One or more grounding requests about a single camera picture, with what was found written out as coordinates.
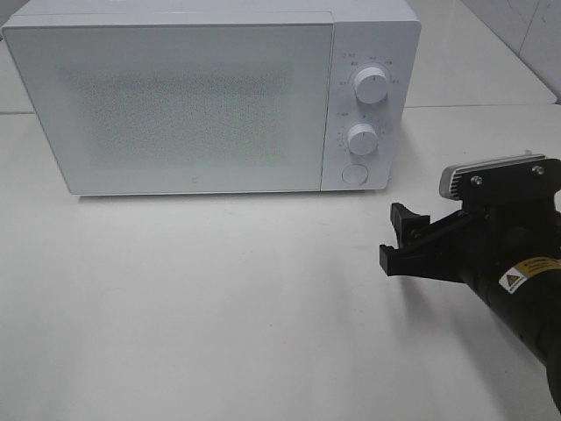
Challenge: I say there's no white microwave oven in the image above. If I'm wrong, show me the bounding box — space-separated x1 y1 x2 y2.
1 1 421 195

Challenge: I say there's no lower white timer knob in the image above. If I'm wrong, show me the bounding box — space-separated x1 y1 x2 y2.
346 124 379 156

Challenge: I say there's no upper white power knob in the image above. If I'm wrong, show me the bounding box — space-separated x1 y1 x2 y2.
352 63 389 104

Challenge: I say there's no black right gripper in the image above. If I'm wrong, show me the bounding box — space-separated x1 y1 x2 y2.
380 192 560 289

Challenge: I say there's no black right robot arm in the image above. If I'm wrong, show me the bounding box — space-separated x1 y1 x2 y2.
380 196 560 403

